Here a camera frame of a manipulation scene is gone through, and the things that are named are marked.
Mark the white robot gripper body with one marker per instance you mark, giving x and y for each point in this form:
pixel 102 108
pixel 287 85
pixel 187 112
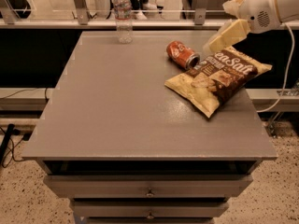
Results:
pixel 257 12

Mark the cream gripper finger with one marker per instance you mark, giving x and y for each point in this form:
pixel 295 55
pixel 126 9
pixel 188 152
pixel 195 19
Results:
pixel 229 34
pixel 236 8

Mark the red coke can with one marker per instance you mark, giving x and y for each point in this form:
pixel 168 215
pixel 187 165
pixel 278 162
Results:
pixel 182 55

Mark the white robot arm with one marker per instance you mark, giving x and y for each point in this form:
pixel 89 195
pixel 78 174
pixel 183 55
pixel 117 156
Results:
pixel 288 10

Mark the brown sea salt chip bag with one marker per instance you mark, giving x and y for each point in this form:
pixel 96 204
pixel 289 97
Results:
pixel 213 81

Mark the metal railing bar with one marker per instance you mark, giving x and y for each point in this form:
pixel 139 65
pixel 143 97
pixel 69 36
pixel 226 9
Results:
pixel 110 24

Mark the clear plastic water bottle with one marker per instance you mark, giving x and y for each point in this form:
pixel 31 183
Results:
pixel 123 18

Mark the grey drawer cabinet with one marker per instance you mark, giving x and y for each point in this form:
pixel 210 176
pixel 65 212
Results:
pixel 111 114

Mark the metal drawer knob upper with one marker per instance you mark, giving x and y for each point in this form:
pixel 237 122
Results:
pixel 149 193

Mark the metal drawer knob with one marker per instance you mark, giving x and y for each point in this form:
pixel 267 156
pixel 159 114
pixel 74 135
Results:
pixel 149 193
pixel 150 216

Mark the metal drawer knob lower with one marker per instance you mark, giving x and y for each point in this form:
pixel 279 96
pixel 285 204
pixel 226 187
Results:
pixel 150 216

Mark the top grey drawer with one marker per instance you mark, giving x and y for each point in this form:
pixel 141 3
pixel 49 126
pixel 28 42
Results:
pixel 136 186

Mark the grey drawer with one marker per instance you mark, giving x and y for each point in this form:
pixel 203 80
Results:
pixel 136 186
pixel 159 208

